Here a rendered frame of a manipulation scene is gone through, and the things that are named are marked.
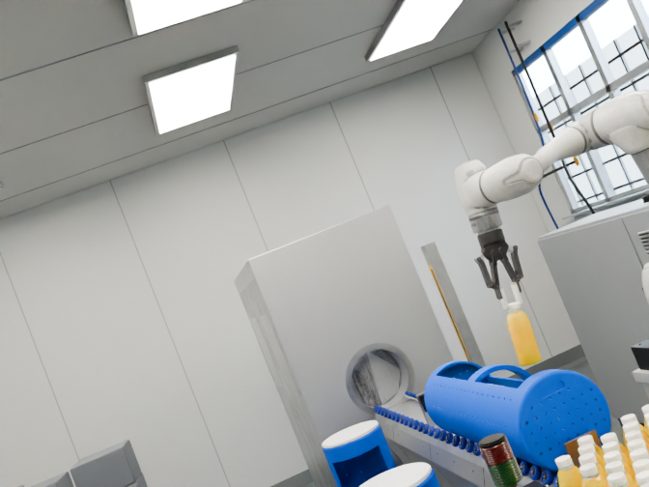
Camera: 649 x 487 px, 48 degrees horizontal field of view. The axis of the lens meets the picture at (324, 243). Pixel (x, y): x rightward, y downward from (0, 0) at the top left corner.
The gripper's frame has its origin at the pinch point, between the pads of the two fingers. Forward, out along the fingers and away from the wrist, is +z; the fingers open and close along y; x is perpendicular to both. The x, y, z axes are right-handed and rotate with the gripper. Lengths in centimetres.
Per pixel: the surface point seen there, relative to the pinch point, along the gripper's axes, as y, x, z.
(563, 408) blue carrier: -2.2, 6.3, 33.8
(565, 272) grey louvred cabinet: -153, -261, 21
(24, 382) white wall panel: 257, -501, -17
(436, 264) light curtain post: -27, -138, -13
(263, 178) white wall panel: -6, -506, -139
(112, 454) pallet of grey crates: 175, -337, 49
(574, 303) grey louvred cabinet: -155, -267, 43
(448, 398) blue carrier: 12, -52, 32
